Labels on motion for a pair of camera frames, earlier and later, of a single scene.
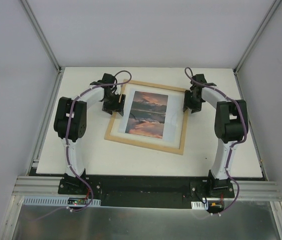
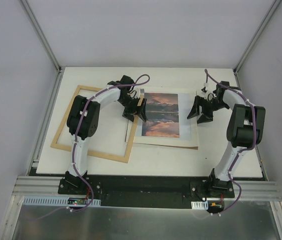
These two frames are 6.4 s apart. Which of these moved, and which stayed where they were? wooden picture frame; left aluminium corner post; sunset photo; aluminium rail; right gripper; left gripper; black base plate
Moved: wooden picture frame; sunset photo; left gripper; right gripper
Stayed: left aluminium corner post; aluminium rail; black base plate
